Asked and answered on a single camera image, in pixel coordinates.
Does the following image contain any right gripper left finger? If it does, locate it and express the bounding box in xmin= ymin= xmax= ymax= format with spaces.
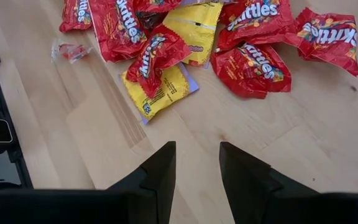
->
xmin=0 ymin=141 xmax=177 ymax=224

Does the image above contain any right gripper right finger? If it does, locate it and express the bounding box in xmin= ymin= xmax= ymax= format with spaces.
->
xmin=219 ymin=141 xmax=358 ymax=224

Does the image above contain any yellow Sour Patch candy pack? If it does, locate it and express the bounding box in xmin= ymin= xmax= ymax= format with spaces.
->
xmin=162 ymin=1 xmax=224 ymax=68
xmin=121 ymin=63 xmax=200 ymax=125

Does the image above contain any clear wrapper red gummy candy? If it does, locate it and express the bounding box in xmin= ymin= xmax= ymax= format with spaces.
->
xmin=50 ymin=37 xmax=93 ymax=65

